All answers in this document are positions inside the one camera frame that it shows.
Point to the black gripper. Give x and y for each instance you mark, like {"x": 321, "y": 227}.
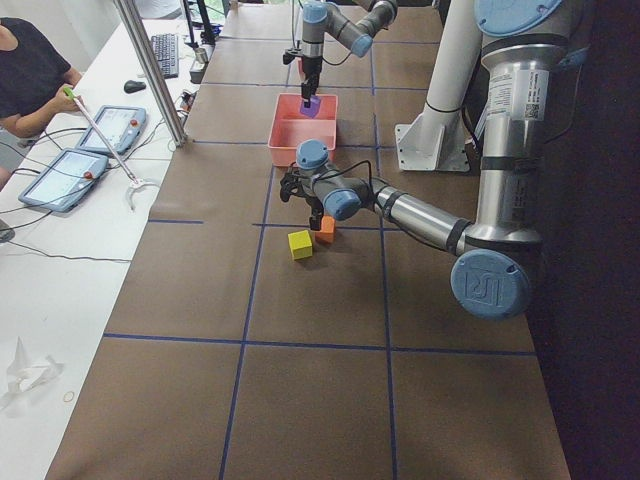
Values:
{"x": 313, "y": 204}
{"x": 310, "y": 68}

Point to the purple foam block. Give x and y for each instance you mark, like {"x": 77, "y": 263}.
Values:
{"x": 310, "y": 107}

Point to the orange foam block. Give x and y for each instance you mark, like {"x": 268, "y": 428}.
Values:
{"x": 326, "y": 233}

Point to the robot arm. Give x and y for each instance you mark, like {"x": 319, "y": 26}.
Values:
{"x": 323, "y": 17}
{"x": 489, "y": 85}

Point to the pink plastic bin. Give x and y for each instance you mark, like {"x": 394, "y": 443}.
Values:
{"x": 290, "y": 127}

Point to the yellow foam block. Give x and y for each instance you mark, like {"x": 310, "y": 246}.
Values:
{"x": 300, "y": 245}

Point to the black keyboard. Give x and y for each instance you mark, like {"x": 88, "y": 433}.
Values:
{"x": 166, "y": 50}

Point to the black computer mouse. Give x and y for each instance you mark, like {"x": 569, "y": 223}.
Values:
{"x": 133, "y": 86}

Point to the grabber stick tool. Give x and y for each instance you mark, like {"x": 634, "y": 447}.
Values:
{"x": 135, "y": 182}

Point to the upper teach pendant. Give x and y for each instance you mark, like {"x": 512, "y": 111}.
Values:
{"x": 120, "y": 124}

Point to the teach pendant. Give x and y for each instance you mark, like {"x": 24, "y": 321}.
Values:
{"x": 120, "y": 124}
{"x": 63, "y": 184}

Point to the lower teach pendant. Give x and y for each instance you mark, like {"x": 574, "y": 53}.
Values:
{"x": 63, "y": 184}

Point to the person in black shirt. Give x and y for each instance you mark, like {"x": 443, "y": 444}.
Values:
{"x": 34, "y": 76}

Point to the crumpled white paper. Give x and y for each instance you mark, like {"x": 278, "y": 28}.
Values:
{"x": 23, "y": 375}

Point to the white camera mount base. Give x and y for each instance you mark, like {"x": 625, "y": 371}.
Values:
{"x": 434, "y": 141}

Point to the white camera pole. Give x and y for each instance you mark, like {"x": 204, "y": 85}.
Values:
{"x": 456, "y": 58}

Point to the aluminium frame post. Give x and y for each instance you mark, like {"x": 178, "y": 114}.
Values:
{"x": 142, "y": 46}

